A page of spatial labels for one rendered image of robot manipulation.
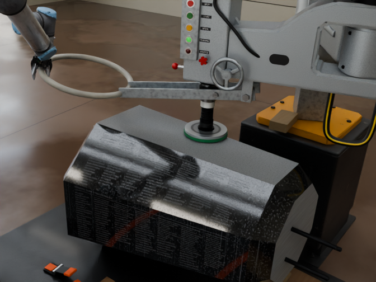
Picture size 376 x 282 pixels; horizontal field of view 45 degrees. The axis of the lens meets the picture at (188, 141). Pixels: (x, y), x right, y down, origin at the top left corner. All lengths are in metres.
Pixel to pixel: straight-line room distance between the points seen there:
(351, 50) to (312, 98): 0.75
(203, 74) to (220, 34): 0.20
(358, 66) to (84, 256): 1.79
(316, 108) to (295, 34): 0.84
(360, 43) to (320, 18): 0.19
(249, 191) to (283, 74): 0.52
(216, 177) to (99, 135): 0.69
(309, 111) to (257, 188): 0.90
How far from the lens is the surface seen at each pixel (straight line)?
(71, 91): 2.26
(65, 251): 2.85
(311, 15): 1.95
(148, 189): 2.12
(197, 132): 2.24
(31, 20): 1.89
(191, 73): 2.10
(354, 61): 1.99
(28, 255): 2.86
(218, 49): 2.04
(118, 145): 2.28
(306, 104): 2.70
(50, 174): 3.63
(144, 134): 2.28
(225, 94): 2.14
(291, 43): 1.98
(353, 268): 2.95
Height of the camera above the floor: 1.81
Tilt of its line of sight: 26 degrees down
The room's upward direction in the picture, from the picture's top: 3 degrees clockwise
